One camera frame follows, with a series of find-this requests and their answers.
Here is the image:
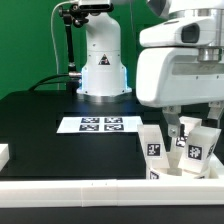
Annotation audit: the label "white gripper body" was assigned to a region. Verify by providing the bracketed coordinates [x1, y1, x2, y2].
[136, 47, 224, 108]

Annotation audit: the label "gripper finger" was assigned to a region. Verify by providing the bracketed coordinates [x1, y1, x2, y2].
[208, 101, 224, 120]
[162, 106, 181, 138]

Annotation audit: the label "white cable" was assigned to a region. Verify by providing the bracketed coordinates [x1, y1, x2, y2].
[50, 0, 79, 91]

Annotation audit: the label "white block at left edge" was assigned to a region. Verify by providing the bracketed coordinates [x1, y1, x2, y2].
[0, 144, 9, 171]

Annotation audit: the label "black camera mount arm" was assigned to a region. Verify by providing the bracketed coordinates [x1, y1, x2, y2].
[59, 4, 88, 94]

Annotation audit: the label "white sheet with tags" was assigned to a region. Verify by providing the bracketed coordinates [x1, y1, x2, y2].
[57, 116, 142, 134]

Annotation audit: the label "black cables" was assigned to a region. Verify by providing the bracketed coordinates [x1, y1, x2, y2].
[28, 73, 81, 92]

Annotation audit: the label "white obstacle wall frame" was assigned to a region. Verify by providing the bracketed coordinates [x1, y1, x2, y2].
[0, 157, 224, 208]

